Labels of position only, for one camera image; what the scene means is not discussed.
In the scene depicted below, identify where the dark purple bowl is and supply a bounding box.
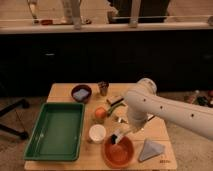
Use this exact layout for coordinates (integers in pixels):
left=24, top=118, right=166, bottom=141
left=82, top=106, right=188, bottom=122
left=71, top=84, right=92, bottom=103

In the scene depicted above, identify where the white cup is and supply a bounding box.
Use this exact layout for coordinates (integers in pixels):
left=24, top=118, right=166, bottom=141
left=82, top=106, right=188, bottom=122
left=89, top=124, right=106, bottom=143

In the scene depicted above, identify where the orange fruit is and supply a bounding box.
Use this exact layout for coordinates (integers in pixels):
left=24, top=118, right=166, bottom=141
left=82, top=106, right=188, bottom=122
left=95, top=107, right=107, bottom=119

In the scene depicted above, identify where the black office chair base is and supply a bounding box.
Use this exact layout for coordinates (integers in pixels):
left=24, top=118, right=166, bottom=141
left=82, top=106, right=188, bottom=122
left=0, top=99, right=30, bottom=140

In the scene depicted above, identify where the metal cup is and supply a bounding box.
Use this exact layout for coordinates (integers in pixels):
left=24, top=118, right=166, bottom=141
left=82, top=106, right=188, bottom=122
left=98, top=81, right=109, bottom=96

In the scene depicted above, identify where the green plastic tray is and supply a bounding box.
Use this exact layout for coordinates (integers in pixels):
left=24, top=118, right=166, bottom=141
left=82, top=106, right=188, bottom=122
left=24, top=102, right=85, bottom=162

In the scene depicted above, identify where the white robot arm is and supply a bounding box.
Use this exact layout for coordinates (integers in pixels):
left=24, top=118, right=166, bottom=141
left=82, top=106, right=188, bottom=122
left=124, top=78, right=213, bottom=140

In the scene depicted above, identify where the red bowl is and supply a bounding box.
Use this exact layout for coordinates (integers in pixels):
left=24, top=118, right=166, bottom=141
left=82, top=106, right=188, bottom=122
left=101, top=137, right=134, bottom=169

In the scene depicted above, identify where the grey folded cloth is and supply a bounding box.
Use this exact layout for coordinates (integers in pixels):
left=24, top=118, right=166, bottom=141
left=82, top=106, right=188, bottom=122
left=138, top=139, right=165, bottom=162

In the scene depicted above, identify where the blue sponge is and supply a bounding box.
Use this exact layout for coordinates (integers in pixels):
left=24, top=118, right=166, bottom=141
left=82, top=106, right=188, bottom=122
left=73, top=89, right=89, bottom=101

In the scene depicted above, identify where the black and tan block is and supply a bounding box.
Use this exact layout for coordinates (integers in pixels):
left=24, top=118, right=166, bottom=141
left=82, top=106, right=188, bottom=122
left=106, top=95, right=123, bottom=106

